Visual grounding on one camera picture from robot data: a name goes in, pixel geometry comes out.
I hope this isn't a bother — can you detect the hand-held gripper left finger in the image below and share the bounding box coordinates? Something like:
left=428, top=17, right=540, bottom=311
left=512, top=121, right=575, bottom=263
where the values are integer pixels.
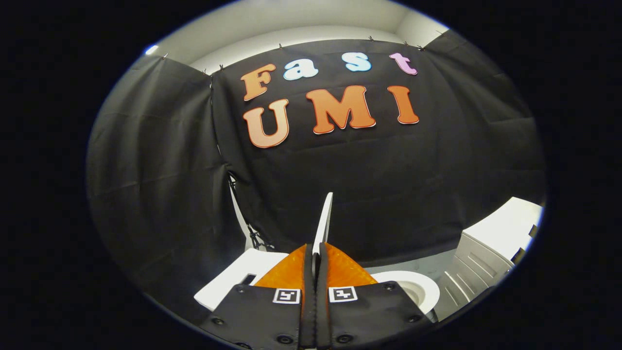
left=199, top=244, right=314, bottom=350

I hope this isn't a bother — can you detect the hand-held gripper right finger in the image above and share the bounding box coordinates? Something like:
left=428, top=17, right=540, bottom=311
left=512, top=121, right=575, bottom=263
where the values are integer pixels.
left=316, top=243, right=433, bottom=350

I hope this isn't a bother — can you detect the white toilet lid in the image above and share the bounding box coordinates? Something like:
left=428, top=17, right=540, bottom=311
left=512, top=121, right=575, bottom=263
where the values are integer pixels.
left=313, top=192, right=334, bottom=257

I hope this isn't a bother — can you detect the black backdrop stand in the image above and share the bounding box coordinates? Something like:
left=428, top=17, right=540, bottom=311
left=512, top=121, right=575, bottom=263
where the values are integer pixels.
left=227, top=174, right=275, bottom=252

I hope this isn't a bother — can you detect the black backdrop cloth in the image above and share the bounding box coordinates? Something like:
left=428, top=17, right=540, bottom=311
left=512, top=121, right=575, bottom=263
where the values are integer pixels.
left=86, top=29, right=547, bottom=326

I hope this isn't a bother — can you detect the white cabinet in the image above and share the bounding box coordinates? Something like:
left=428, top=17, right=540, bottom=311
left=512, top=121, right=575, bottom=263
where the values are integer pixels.
left=434, top=196, right=544, bottom=322

